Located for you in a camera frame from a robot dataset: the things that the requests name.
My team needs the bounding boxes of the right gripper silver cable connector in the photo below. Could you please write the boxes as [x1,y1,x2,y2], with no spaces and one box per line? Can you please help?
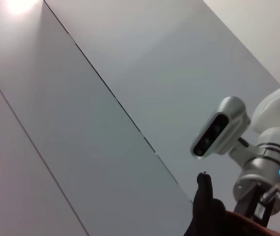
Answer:
[261,185,280,234]

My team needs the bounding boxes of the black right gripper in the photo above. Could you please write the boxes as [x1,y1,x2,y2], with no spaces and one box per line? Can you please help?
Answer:
[232,182,279,229]

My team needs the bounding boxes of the black food bag brown handles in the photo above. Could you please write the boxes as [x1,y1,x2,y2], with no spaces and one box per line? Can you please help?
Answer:
[183,172,280,236]

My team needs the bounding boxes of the silver head camera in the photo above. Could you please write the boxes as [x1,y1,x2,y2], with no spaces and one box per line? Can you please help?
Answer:
[190,96,252,162]

